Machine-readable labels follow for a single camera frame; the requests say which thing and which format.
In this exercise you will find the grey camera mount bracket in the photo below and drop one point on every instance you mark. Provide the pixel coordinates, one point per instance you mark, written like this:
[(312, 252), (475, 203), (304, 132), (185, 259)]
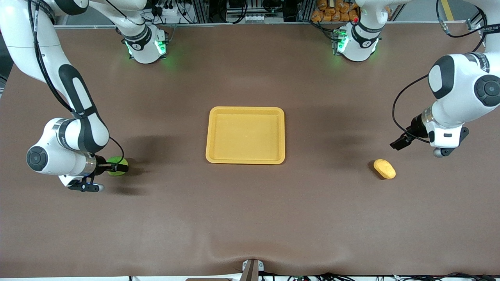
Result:
[(252, 269)]

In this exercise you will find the bag of orange items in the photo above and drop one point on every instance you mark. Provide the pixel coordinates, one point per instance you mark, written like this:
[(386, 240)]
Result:
[(332, 11)]

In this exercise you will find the green apple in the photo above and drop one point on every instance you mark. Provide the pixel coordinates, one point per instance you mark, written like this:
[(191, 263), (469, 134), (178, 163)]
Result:
[(117, 160)]

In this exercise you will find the silver table edge rail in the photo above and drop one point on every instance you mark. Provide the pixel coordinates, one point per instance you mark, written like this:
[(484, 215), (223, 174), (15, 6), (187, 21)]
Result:
[(234, 24)]

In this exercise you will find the grey vented electronics box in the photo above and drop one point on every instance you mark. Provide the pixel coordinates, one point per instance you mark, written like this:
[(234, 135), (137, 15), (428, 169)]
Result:
[(256, 17)]

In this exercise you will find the white power strip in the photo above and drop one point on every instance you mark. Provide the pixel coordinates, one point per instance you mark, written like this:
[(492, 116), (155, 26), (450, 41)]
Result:
[(164, 11)]

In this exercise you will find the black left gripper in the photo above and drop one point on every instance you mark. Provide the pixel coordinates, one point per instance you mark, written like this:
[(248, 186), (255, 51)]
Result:
[(415, 130)]

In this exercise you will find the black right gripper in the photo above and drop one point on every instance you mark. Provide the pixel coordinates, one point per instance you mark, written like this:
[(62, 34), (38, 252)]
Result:
[(101, 163)]

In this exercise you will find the yellow plastic tray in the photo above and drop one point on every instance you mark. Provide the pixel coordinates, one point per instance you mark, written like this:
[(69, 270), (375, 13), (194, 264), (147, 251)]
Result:
[(246, 134)]

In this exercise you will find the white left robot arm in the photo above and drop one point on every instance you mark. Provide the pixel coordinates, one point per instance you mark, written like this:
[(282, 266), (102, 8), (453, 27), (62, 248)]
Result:
[(461, 78)]

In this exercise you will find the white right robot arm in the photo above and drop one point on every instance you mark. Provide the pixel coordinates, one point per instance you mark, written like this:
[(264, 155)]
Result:
[(23, 39)]

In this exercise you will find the yellow potato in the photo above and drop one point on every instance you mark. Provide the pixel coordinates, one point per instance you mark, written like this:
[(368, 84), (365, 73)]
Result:
[(384, 168)]

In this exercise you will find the brown table mat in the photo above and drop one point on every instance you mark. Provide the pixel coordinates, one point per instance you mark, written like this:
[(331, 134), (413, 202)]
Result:
[(250, 214)]

